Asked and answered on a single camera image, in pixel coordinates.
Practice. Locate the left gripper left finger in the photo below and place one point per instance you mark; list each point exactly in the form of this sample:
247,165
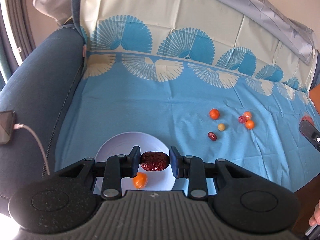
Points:
114,170

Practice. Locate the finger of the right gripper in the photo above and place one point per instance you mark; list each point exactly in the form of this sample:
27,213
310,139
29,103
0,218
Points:
310,133

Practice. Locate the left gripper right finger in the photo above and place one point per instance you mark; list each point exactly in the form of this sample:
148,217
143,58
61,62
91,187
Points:
195,170

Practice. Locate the red round fruit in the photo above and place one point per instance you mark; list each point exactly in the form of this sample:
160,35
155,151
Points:
308,119

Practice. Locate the dark red date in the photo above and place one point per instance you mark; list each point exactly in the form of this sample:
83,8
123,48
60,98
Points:
212,136
154,161

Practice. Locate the small orange round fruit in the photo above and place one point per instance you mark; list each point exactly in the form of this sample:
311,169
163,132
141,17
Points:
249,124

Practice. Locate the person's right hand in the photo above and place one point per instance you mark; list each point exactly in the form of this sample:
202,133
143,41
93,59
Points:
315,218

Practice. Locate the small yellow round fruit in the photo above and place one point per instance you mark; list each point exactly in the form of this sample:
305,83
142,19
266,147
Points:
221,127

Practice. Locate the wrapped dark pink fruit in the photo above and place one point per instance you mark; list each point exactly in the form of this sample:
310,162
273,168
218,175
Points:
242,119

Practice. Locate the blue patterned tablecloth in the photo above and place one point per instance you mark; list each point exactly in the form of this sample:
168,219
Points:
160,66

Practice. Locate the blue denim sofa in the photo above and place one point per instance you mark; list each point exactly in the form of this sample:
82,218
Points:
40,92

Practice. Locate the black smartphone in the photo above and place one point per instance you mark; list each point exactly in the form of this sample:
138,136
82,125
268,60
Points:
7,121

